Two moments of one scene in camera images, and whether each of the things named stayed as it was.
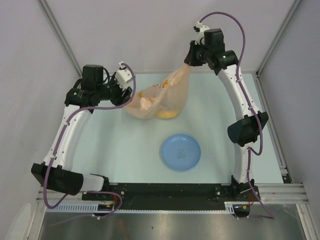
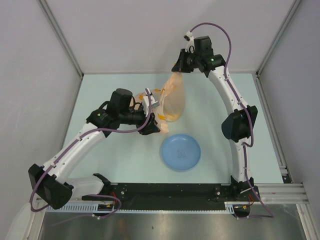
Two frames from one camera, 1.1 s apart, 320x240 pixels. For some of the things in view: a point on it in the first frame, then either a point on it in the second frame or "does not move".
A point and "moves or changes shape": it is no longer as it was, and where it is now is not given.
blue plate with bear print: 180,152 does not move
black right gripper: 189,59 to 180,66
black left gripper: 119,100 to 150,127
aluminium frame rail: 283,192 does not move
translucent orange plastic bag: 165,99 moves or changes shape
